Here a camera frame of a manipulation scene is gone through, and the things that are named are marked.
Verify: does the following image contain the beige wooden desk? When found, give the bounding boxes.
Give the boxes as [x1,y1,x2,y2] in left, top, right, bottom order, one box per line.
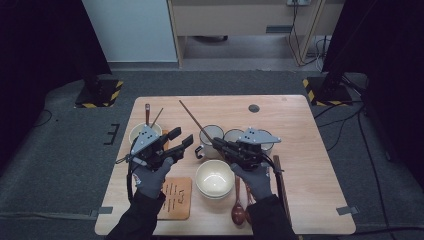
[166,0,346,68]

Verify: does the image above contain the bundle of brown chopsticks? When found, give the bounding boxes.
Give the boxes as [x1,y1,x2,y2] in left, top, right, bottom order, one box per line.
[272,154,293,228]

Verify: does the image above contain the brown wooden chopstick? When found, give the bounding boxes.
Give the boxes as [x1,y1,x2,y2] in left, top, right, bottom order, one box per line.
[178,99,216,143]
[150,107,165,130]

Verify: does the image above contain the cream ceramic bowl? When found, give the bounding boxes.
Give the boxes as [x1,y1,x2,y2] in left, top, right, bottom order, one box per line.
[129,122,163,145]
[197,187,234,201]
[195,159,236,198]

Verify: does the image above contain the person's right hand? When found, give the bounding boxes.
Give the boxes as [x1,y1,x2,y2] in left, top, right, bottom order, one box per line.
[230,163,273,201]

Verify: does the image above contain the person's left hand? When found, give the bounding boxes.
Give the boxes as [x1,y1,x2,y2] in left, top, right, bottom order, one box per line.
[133,157,174,200]

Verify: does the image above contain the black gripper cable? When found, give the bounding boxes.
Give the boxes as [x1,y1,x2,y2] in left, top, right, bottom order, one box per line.
[264,159,285,189]
[114,139,141,203]

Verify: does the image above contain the white ribbed mug black rim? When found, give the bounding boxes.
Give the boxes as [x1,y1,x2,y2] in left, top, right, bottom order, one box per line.
[258,129,275,157]
[194,124,225,160]
[223,128,247,145]

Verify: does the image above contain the black stand with striped base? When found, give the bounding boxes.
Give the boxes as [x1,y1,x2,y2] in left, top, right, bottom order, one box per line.
[74,66,124,109]
[302,66,354,107]

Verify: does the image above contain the grey tape strip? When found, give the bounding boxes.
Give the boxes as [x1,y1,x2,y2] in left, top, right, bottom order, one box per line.
[335,205,360,216]
[89,206,114,218]

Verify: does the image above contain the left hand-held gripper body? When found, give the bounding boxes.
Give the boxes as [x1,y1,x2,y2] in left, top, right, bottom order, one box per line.
[129,124,176,172]

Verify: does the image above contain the pale blue partition panel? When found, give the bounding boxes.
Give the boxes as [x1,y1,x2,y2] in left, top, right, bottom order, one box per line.
[82,0,178,63]

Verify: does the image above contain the black curtain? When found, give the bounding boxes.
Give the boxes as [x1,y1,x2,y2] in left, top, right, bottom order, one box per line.
[0,0,113,168]
[321,0,424,188]

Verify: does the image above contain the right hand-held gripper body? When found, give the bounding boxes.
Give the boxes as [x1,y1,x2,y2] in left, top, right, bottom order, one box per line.
[233,126,282,171]

